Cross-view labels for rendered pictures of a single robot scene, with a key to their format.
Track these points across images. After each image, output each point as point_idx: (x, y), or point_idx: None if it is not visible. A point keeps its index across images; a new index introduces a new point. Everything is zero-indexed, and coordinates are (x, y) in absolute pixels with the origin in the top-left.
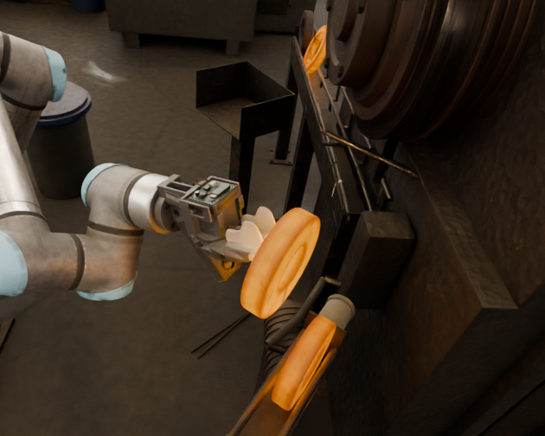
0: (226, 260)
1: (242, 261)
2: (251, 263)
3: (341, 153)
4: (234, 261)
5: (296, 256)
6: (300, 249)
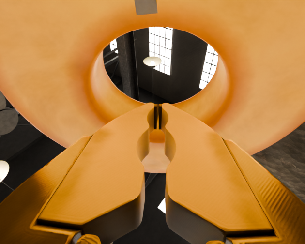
0: (18, 190)
1: (71, 146)
2: (65, 147)
3: None
4: (46, 165)
5: (219, 57)
6: (212, 80)
